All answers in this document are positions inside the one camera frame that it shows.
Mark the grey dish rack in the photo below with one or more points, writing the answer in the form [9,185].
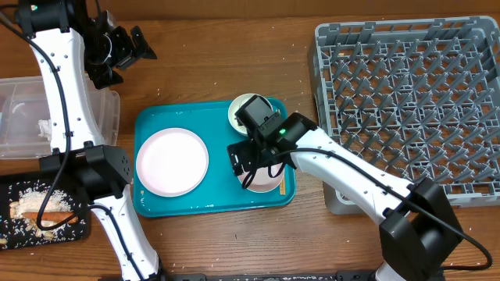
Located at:
[416,98]

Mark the teal plastic tray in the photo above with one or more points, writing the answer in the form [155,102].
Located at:
[220,190]

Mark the cardboard backdrop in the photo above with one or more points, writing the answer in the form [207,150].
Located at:
[134,10]

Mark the white upturned bowl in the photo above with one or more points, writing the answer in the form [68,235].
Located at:
[248,111]

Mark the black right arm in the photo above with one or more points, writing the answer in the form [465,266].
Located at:
[418,227]

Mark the rice and food scraps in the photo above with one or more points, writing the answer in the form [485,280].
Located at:
[17,232]

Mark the clear plastic bin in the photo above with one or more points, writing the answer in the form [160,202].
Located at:
[23,104]

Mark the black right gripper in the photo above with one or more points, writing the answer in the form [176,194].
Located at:
[248,148]

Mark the small white plate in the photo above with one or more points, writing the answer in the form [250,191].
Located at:
[263,183]

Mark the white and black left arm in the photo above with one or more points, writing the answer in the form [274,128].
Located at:
[74,50]

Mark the wooden chopstick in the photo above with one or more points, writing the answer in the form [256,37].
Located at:
[282,187]

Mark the large white plate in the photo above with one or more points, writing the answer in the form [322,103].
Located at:
[172,162]

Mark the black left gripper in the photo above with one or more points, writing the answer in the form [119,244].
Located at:
[97,72]

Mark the orange carrot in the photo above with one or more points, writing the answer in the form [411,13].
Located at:
[48,216]

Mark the white tissue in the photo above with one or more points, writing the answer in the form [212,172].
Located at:
[45,129]

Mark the black waste tray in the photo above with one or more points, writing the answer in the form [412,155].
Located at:
[11,186]

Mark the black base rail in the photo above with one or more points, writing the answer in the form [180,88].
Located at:
[361,275]

